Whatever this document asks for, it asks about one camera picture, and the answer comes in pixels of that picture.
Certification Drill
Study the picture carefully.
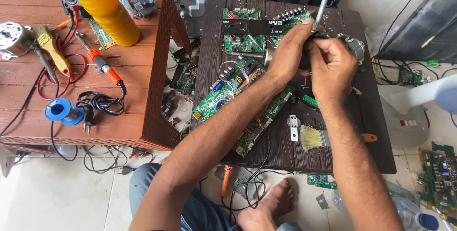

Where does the person's left hand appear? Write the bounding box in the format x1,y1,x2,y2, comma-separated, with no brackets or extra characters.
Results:
265,18,316,84

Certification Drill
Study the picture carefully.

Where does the person's right hand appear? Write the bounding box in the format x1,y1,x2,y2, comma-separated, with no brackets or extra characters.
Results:
308,37,358,100

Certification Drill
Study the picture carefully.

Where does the silver shaft screwdriver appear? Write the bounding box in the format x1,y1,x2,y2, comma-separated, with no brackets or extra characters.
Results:
311,0,340,34

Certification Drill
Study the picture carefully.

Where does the silver fan motor housing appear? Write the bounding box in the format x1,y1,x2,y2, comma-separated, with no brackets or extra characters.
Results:
299,31,367,71

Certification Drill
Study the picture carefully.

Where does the green board with black capacitors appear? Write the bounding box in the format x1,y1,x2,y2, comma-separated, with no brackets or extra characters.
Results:
269,7,315,47

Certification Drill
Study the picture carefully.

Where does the silver motor rotor with shaft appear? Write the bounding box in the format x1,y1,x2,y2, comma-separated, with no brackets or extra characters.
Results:
236,47,278,67

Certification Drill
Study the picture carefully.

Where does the black plastic labelled panel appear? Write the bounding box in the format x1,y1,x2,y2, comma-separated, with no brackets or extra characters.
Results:
220,19,285,35

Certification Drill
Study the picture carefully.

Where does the square green circuit board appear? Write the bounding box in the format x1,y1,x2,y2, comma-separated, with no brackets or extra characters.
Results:
223,8,267,54

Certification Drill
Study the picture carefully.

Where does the dark brown plastic table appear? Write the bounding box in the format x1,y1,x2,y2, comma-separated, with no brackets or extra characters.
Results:
189,0,397,175

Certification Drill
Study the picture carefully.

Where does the long narrow green circuit board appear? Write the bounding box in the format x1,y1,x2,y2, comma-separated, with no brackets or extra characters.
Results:
233,85,296,159

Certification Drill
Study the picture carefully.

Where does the green board with blue port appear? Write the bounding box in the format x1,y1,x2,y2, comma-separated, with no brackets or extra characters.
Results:
192,55,266,123

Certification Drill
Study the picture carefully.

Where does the small board with white connectors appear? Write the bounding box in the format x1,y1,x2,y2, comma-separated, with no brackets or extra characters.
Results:
397,67,432,87

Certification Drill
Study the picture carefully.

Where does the black flat screen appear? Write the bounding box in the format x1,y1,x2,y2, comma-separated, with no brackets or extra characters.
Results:
376,0,457,64

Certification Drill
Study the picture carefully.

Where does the dark circuit board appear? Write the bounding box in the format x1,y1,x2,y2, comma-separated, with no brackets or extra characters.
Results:
169,57,199,96

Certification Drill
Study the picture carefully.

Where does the white fan base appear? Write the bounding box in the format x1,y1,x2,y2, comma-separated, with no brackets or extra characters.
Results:
379,74,457,149

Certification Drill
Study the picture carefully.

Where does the small green board piece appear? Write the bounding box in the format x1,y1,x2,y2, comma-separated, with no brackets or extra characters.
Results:
307,173,338,190

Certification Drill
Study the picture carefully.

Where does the grey metal plate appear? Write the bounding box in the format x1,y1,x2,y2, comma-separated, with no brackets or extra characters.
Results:
214,167,265,202

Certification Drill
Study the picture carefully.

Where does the reddish brown plastic table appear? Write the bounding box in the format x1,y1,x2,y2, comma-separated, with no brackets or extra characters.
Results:
0,0,193,153

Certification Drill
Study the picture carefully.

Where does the small grey metal piece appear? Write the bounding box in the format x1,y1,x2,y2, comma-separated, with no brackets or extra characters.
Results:
316,194,330,210

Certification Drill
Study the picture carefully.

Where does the person's bare foot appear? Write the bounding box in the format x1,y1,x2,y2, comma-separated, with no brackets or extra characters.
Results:
237,177,297,231

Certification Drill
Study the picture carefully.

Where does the yellow plastic bottle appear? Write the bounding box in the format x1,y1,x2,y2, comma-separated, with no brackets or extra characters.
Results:
55,0,141,47

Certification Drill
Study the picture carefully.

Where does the small green memory board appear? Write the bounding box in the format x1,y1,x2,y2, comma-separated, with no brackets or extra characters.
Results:
87,17,117,50

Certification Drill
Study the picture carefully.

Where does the orange soldering iron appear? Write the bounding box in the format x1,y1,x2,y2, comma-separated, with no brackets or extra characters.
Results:
87,48,128,96

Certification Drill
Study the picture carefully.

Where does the large green circuit board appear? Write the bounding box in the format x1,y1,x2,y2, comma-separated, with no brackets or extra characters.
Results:
417,141,457,219

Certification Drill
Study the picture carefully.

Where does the person's blue jeans leg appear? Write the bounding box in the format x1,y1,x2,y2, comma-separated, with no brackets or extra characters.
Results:
129,163,304,231

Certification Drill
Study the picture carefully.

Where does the clear bottle with blue cap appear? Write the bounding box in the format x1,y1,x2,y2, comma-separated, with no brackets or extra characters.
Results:
392,195,440,231

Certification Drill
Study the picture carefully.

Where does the red multimeter lead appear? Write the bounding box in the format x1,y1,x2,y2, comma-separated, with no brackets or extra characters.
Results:
37,6,88,101

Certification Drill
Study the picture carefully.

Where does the small orange screwdriver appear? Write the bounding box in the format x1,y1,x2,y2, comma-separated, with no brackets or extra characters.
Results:
51,18,74,32

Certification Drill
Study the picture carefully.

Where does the blue solder spool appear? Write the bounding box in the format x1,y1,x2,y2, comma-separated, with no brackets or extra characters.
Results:
44,97,85,126

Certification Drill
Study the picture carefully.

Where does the black multimeter probe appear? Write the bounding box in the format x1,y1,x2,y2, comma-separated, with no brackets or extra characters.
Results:
33,45,60,84

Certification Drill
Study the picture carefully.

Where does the silver electric motor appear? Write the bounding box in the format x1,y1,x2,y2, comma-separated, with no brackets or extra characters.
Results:
0,22,37,60

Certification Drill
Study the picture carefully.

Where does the green handled screwdriver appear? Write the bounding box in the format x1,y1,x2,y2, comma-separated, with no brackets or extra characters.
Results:
302,94,319,109

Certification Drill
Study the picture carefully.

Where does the white metal bracket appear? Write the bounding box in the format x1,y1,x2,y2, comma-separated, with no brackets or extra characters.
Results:
287,115,301,142

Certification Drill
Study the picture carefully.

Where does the brush with orange handle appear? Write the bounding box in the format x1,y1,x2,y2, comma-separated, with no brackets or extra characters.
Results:
299,124,378,152

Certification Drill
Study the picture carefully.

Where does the orange handled tool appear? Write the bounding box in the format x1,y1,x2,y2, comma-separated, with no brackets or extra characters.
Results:
219,166,233,198

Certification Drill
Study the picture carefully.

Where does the black cord with plug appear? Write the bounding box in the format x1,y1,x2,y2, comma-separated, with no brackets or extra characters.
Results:
76,91,126,135

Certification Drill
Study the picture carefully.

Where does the black floor cable with plug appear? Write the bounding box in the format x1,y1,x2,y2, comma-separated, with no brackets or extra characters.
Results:
83,145,137,176

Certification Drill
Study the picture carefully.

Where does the paintbrush with yellow handle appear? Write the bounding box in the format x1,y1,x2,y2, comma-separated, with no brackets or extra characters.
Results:
32,24,74,79

